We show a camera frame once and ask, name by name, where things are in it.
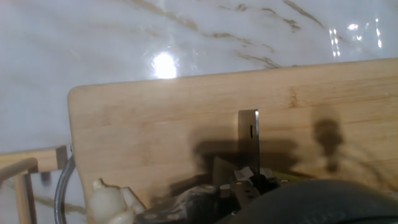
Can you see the short white scallion piece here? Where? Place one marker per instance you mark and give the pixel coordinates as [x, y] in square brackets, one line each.
[222, 171]
[122, 217]

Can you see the wooden peg rack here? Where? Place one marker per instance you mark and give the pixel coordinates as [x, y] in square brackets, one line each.
[46, 158]

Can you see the wooden cutting board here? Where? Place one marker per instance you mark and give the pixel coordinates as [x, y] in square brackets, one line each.
[155, 124]

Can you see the white scallion root bulb piece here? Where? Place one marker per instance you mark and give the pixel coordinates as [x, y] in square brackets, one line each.
[105, 202]

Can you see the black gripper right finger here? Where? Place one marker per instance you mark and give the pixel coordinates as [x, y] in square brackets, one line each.
[265, 183]

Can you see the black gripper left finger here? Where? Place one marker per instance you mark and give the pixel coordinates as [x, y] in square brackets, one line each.
[186, 205]

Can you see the steel cleaver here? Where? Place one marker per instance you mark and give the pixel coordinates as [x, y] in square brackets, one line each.
[248, 140]

